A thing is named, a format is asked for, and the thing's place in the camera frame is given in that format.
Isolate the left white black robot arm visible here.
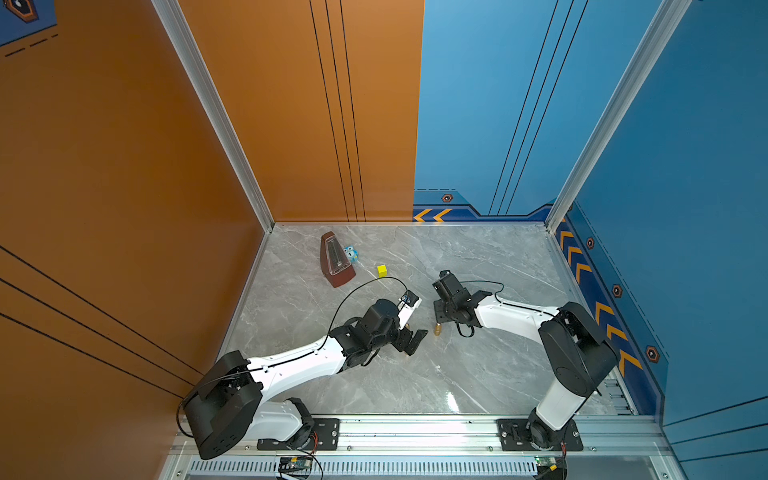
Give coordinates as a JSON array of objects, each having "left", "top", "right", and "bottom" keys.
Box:
[{"left": 179, "top": 291, "right": 427, "bottom": 460}]

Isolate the left green circuit board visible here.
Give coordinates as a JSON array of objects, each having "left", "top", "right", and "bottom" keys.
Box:
[{"left": 276, "top": 455, "right": 314, "bottom": 480}]

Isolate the left aluminium corner post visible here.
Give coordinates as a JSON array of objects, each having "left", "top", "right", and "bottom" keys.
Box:
[{"left": 151, "top": 0, "right": 275, "bottom": 234}]

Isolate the dark red metronome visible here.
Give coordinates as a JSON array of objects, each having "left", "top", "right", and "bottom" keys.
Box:
[{"left": 320, "top": 231, "right": 356, "bottom": 288}]

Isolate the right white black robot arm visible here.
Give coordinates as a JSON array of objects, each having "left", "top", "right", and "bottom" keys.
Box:
[{"left": 434, "top": 284, "right": 619, "bottom": 451}]

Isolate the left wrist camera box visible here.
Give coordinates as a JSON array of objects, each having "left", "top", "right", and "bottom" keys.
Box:
[{"left": 397, "top": 290, "right": 421, "bottom": 330}]

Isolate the right aluminium corner post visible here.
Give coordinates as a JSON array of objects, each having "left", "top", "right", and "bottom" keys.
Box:
[{"left": 544, "top": 0, "right": 692, "bottom": 234}]

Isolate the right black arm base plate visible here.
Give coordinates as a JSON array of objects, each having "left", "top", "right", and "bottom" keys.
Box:
[{"left": 496, "top": 418, "right": 584, "bottom": 452}]

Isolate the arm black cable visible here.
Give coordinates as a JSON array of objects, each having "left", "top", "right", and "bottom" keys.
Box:
[
  {"left": 461, "top": 279, "right": 506, "bottom": 301},
  {"left": 311, "top": 275, "right": 409, "bottom": 355}
]

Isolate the aluminium corner post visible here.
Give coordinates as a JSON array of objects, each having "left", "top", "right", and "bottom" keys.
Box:
[
  {"left": 544, "top": 0, "right": 692, "bottom": 234},
  {"left": 151, "top": 0, "right": 275, "bottom": 234}
]

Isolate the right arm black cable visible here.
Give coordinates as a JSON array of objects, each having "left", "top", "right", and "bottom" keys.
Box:
[{"left": 461, "top": 279, "right": 506, "bottom": 301}]

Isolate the right green circuit board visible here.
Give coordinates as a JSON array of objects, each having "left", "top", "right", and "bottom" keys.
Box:
[{"left": 533, "top": 456, "right": 568, "bottom": 480}]

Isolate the green circuit board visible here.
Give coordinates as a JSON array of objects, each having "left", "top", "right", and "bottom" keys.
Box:
[
  {"left": 276, "top": 455, "right": 314, "bottom": 480},
  {"left": 533, "top": 456, "right": 568, "bottom": 480}
]

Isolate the aluminium front rail frame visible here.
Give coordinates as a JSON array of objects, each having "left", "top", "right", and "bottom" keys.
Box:
[{"left": 159, "top": 415, "right": 685, "bottom": 479}]

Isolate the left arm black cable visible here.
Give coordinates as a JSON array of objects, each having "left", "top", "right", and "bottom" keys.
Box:
[{"left": 311, "top": 275, "right": 409, "bottom": 355}]

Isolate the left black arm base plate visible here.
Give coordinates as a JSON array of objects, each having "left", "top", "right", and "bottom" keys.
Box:
[{"left": 257, "top": 418, "right": 340, "bottom": 452}]

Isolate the small blue owl toy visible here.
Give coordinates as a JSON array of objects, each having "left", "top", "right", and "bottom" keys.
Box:
[{"left": 344, "top": 246, "right": 358, "bottom": 263}]

